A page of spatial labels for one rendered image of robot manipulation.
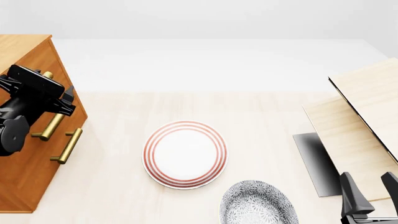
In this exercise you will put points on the pale wooden shelf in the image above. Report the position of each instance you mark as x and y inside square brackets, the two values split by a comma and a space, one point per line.
[357, 130]

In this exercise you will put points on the small flat rounded plate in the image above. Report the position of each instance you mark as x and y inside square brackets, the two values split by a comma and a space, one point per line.
[14, 138]

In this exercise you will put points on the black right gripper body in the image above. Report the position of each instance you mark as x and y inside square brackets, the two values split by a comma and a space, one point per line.
[370, 220]

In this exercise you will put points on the white plate with red rings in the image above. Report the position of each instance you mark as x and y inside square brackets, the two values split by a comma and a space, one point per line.
[185, 155]

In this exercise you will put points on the grey patterned bowl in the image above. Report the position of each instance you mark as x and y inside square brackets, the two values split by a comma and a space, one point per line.
[258, 205]

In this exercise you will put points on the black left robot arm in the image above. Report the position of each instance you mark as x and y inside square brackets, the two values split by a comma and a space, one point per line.
[20, 105]

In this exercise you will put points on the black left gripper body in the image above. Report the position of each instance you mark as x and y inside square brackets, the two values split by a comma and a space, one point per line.
[37, 84]

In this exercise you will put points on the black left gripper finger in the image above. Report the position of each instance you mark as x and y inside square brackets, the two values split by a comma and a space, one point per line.
[69, 95]

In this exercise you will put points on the wooden cabinet with drawers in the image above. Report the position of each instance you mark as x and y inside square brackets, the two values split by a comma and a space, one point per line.
[18, 46]

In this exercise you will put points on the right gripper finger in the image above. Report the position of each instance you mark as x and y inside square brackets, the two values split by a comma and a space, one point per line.
[392, 186]
[353, 198]

